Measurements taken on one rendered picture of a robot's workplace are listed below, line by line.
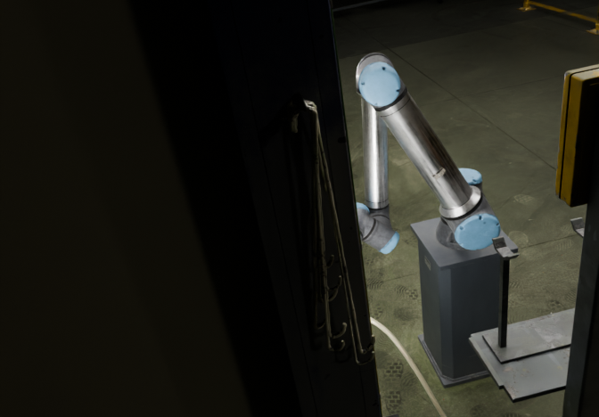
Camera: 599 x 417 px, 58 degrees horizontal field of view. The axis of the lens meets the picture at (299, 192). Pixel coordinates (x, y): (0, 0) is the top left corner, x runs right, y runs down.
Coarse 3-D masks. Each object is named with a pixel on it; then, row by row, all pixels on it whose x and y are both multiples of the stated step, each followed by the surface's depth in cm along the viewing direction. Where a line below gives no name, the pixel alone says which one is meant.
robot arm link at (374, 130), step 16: (368, 112) 180; (368, 128) 183; (384, 128) 183; (368, 144) 186; (384, 144) 186; (368, 160) 189; (384, 160) 189; (368, 176) 192; (384, 176) 192; (368, 192) 196; (384, 192) 195; (384, 208) 198
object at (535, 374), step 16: (528, 320) 149; (480, 336) 146; (560, 352) 138; (496, 368) 136; (512, 368) 136; (528, 368) 135; (544, 368) 134; (560, 368) 134; (512, 384) 132; (528, 384) 131; (544, 384) 130; (560, 384) 130; (512, 400) 129
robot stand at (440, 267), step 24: (432, 240) 212; (432, 264) 209; (456, 264) 198; (480, 264) 202; (432, 288) 216; (456, 288) 205; (480, 288) 207; (432, 312) 224; (456, 312) 211; (480, 312) 213; (432, 336) 233; (456, 336) 217; (432, 360) 239; (456, 360) 224; (456, 384) 228
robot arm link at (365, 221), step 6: (360, 204) 188; (360, 210) 187; (366, 210) 188; (360, 216) 185; (366, 216) 187; (360, 222) 184; (366, 222) 186; (372, 222) 187; (360, 228) 183; (366, 228) 186; (366, 234) 186
